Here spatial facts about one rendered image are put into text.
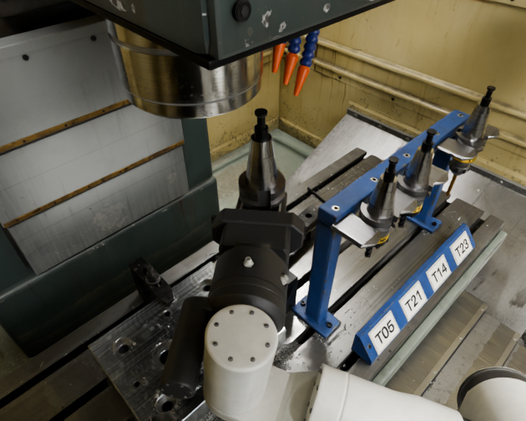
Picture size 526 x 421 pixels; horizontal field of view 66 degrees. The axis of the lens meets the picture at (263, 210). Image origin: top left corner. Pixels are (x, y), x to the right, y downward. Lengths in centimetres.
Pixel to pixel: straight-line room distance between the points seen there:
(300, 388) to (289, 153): 154
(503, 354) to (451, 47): 88
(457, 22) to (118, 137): 100
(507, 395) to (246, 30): 37
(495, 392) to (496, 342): 80
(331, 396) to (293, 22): 30
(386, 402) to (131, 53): 39
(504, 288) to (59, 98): 123
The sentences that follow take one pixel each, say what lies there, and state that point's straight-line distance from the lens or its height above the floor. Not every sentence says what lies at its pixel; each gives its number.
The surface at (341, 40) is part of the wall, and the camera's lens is 164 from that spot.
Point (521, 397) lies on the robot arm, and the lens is 45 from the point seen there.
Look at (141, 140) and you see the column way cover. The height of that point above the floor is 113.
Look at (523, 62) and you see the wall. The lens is 137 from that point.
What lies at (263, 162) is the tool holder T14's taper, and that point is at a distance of 51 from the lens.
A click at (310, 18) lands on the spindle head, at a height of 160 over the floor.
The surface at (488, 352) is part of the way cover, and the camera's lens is 122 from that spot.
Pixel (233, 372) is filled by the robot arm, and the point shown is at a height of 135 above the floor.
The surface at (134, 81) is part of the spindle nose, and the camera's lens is 44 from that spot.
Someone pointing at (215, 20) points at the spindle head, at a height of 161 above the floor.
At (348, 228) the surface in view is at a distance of 66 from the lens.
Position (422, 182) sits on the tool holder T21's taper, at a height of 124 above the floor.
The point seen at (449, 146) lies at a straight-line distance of 91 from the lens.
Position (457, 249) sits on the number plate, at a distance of 109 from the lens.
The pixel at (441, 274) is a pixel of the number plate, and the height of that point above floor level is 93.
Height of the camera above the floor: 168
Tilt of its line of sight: 43 degrees down
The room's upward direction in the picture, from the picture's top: straight up
